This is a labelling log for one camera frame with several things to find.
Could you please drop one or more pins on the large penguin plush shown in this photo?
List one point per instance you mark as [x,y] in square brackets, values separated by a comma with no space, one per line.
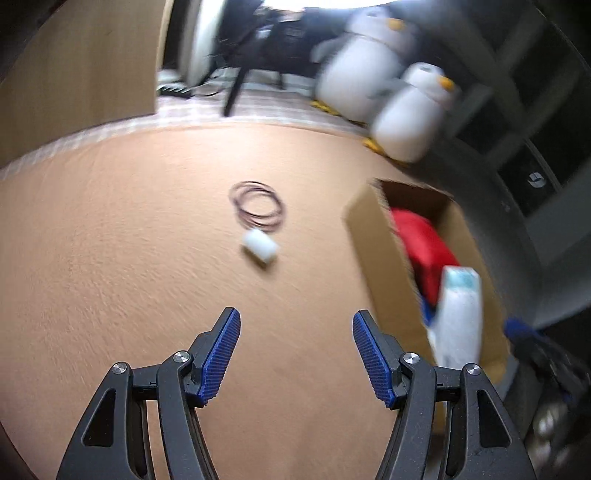
[360,69]

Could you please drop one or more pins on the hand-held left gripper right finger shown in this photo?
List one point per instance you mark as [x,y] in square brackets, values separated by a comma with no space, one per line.
[371,357]

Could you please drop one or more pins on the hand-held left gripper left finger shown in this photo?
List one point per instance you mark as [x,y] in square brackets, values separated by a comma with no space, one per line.
[221,355]

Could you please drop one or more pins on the black tripod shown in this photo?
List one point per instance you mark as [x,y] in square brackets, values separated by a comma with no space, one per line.
[233,92]

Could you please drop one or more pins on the white tube with blue cap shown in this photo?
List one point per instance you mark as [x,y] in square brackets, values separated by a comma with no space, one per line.
[457,318]

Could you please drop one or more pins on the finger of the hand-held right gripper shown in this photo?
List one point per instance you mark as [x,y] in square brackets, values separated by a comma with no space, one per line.
[521,331]

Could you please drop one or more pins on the cardboard box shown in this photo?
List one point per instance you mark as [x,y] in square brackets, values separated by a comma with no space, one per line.
[374,249]

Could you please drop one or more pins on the black power strip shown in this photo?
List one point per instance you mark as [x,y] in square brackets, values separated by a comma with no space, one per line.
[175,90]

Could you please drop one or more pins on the small penguin plush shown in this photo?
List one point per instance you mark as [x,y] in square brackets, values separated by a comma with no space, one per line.
[411,120]

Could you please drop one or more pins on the small white bottle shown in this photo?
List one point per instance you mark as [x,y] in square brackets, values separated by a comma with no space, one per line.
[261,248]

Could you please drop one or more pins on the red cloth pouch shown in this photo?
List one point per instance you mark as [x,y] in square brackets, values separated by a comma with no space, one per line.
[425,249]

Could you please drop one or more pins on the light wood laminate board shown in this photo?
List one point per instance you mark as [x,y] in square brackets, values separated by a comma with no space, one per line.
[83,69]

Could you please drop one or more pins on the white window frame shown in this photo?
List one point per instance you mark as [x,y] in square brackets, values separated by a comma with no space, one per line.
[205,41]

